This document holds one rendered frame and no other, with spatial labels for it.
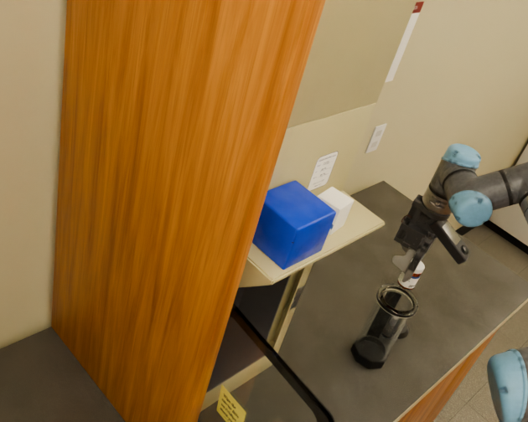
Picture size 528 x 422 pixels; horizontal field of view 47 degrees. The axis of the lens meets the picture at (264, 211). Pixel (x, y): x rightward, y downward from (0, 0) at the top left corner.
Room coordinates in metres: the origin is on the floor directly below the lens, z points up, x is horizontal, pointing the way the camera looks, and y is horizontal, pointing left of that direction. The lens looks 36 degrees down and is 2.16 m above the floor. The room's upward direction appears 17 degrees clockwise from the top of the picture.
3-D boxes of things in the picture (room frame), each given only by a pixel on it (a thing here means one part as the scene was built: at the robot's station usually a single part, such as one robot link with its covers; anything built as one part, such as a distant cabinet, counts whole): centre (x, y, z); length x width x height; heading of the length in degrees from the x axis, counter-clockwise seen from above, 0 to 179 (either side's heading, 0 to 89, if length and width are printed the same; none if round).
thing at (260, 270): (0.89, -0.09, 1.46); 0.32 x 0.12 x 0.10; 144
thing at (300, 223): (0.82, -0.05, 1.55); 0.10 x 0.10 x 0.09; 54
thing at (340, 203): (0.92, -0.12, 1.54); 0.05 x 0.05 x 0.06; 62
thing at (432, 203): (1.19, -0.37, 1.47); 0.08 x 0.08 x 0.05
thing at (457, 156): (1.19, -0.37, 1.55); 0.09 x 0.08 x 0.11; 10
